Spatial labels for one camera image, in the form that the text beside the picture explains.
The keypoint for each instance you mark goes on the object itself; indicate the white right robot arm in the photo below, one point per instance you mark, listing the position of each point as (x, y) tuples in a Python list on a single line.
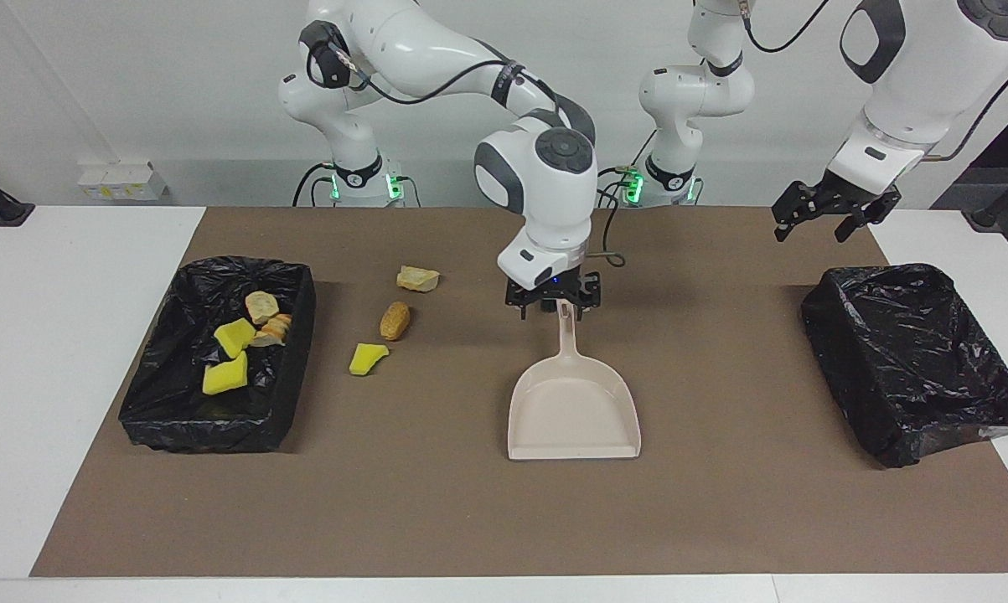
[(554, 184)]

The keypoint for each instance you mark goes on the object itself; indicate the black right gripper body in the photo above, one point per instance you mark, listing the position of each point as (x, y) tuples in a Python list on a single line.
[(554, 291)]

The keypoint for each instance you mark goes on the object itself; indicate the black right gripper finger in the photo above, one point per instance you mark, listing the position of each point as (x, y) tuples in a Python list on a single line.
[(590, 297), (514, 303)]

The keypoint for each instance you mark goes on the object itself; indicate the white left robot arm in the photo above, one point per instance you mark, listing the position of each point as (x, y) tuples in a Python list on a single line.
[(914, 92)]

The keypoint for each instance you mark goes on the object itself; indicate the pale greenish foam chunk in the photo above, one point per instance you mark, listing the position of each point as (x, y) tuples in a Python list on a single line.
[(417, 279)]

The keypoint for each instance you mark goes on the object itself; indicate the small yellow sponge wedge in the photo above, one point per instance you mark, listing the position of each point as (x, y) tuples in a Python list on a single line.
[(368, 358)]

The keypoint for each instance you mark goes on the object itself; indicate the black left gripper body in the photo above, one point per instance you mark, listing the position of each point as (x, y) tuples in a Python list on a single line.
[(843, 196)]

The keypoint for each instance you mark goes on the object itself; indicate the pale beige foam chunk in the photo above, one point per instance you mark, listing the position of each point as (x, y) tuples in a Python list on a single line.
[(261, 306)]

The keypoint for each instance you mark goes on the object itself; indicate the yellow sponge piece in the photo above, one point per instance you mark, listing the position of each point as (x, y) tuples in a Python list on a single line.
[(225, 376), (234, 337)]

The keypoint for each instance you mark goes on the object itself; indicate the beige plastic dustpan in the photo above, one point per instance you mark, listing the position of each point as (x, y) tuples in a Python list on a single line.
[(575, 410)]

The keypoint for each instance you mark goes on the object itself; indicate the bin lined black bag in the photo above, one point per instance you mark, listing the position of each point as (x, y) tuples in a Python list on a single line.
[(168, 394), (914, 360)]

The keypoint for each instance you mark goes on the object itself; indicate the orange striped croissant toy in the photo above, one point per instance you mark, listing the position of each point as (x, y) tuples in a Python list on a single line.
[(277, 329)]

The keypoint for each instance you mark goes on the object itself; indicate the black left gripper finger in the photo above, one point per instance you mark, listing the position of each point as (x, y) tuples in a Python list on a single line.
[(876, 213), (790, 209)]

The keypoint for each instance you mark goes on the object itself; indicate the brown paper table mat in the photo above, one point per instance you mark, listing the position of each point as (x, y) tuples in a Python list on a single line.
[(436, 519)]

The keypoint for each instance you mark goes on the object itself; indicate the black stand leg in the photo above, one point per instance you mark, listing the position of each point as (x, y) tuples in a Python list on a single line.
[(1, 208), (1002, 205)]

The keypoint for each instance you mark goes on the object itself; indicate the brown peanut shaped bread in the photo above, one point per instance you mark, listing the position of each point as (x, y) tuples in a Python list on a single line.
[(395, 321)]

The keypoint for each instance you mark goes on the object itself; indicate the white wall socket box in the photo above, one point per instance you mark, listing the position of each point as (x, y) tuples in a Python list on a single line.
[(122, 180)]

